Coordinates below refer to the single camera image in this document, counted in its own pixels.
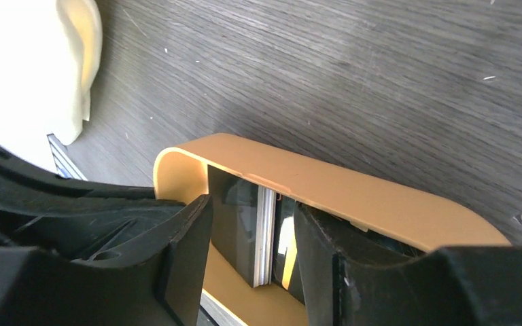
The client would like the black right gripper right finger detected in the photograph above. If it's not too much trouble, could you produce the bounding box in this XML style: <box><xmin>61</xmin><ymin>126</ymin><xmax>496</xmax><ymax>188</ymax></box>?
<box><xmin>294</xmin><ymin>203</ymin><xmax>522</xmax><ymax>325</ymax></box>

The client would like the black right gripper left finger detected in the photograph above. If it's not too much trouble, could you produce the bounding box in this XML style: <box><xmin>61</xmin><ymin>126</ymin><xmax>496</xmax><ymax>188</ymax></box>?
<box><xmin>0</xmin><ymin>147</ymin><xmax>213</xmax><ymax>325</ymax></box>

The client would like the yellow oval tray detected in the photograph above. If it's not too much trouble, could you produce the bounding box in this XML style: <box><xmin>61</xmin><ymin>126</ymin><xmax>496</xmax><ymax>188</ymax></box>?
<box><xmin>153</xmin><ymin>133</ymin><xmax>508</xmax><ymax>325</ymax></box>

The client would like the black credit card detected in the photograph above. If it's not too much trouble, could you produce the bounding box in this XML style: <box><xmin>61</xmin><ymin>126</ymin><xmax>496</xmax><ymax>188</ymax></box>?
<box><xmin>208</xmin><ymin>166</ymin><xmax>258</xmax><ymax>287</ymax></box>

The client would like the cream cloth bag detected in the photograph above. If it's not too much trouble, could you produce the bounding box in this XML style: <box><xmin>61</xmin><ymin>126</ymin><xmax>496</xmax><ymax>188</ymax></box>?
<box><xmin>0</xmin><ymin>1</ymin><xmax>103</xmax><ymax>172</ymax></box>

